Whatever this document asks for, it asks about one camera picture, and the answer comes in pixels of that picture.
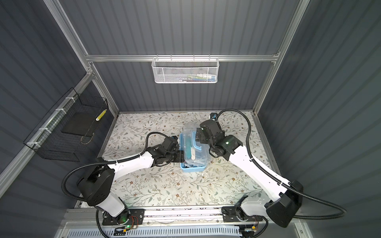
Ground blue plastic tool box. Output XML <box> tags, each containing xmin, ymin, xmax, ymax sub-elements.
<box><xmin>180</xmin><ymin>123</ymin><xmax>211</xmax><ymax>173</ymax></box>

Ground teal utility knife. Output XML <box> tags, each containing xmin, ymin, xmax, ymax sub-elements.
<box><xmin>186</xmin><ymin>138</ymin><xmax>192</xmax><ymax>160</ymax></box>

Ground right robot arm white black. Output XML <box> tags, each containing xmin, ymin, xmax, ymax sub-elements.
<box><xmin>195</xmin><ymin>120</ymin><xmax>303</xmax><ymax>228</ymax></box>

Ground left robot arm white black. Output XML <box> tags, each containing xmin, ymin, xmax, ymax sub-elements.
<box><xmin>77</xmin><ymin>136</ymin><xmax>184</xmax><ymax>220</ymax></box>

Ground markers in white basket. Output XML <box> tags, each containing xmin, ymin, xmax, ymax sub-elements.
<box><xmin>178</xmin><ymin>73</ymin><xmax>217</xmax><ymax>83</ymax></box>

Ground yellow green marker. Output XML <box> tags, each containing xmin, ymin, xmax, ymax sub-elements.
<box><xmin>95</xmin><ymin>109</ymin><xmax>107</xmax><ymax>122</ymax></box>

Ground black pad in basket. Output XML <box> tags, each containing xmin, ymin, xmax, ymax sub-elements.
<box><xmin>61</xmin><ymin>113</ymin><xmax>100</xmax><ymax>137</ymax></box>

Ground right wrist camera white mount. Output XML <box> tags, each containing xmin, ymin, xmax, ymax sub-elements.
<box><xmin>210</xmin><ymin>113</ymin><xmax>218</xmax><ymax>121</ymax></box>

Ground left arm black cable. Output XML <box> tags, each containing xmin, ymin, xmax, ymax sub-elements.
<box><xmin>61</xmin><ymin>132</ymin><xmax>170</xmax><ymax>238</ymax></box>

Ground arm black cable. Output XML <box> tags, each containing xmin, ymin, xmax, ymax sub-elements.
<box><xmin>216</xmin><ymin>108</ymin><xmax>347</xmax><ymax>220</ymax></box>
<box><xmin>61</xmin><ymin>132</ymin><xmax>170</xmax><ymax>238</ymax></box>

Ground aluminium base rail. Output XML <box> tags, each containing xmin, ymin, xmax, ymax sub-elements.
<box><xmin>55</xmin><ymin>205</ymin><xmax>313</xmax><ymax>238</ymax></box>

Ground white wire mesh basket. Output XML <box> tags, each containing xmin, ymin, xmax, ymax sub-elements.
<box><xmin>151</xmin><ymin>59</ymin><xmax>220</xmax><ymax>84</ymax></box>

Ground black wire basket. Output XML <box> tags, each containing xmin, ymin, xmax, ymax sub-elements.
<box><xmin>24</xmin><ymin>90</ymin><xmax>109</xmax><ymax>162</ymax></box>

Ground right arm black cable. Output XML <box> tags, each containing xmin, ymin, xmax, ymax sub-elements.
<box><xmin>216</xmin><ymin>108</ymin><xmax>347</xmax><ymax>220</ymax></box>

